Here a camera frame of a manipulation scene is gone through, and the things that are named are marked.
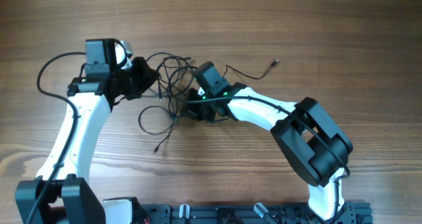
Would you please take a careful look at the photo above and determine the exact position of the black cable bundle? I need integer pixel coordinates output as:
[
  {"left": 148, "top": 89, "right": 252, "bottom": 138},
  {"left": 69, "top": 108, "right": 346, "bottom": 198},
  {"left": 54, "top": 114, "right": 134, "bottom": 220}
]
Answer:
[{"left": 137, "top": 51, "right": 198, "bottom": 154}]

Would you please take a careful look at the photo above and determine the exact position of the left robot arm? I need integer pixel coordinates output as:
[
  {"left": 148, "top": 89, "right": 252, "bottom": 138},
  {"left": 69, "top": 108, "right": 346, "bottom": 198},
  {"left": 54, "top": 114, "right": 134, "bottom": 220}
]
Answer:
[{"left": 15, "top": 38, "right": 159, "bottom": 223}]

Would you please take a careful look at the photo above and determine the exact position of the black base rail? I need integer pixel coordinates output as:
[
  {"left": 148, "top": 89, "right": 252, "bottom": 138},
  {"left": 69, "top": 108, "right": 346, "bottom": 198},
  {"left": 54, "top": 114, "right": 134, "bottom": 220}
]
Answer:
[{"left": 142, "top": 202, "right": 374, "bottom": 224}]

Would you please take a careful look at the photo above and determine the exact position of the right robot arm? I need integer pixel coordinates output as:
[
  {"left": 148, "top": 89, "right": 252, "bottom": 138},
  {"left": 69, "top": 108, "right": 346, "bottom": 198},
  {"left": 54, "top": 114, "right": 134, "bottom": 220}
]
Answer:
[{"left": 186, "top": 61, "right": 353, "bottom": 223}]

